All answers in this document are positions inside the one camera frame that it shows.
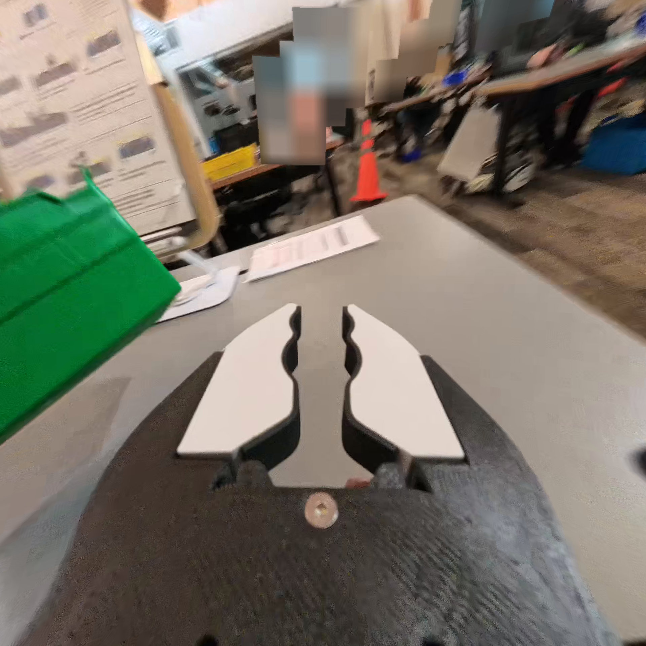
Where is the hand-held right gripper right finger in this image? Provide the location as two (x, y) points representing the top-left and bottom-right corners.
(342, 304), (465, 475)

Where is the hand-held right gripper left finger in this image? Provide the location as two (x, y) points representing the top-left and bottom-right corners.
(177, 303), (302, 470)

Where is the green plastic bin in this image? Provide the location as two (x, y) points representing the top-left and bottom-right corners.
(0, 169), (182, 445)

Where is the laminated instruction sheet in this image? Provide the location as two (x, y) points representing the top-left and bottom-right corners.
(245, 215), (380, 282)

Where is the wooden side desk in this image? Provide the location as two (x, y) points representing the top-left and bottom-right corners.
(204, 136), (349, 218)

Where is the orange traffic cone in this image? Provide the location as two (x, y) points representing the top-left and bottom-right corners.
(350, 118), (389, 204)

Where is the yellow plastic bin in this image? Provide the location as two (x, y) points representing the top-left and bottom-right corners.
(202, 144), (258, 183)

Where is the white black backpack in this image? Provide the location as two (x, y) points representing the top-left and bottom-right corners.
(464, 151), (536, 195)

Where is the grey panel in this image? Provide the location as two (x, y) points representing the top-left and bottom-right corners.
(436, 106), (501, 182)

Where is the blue bag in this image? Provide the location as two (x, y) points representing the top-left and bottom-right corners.
(580, 116), (646, 176)

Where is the instruction sheet on stand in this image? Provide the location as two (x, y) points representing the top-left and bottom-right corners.
(0, 0), (220, 253)

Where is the black frame standing desk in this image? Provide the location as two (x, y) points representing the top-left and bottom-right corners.
(474, 40), (646, 203)

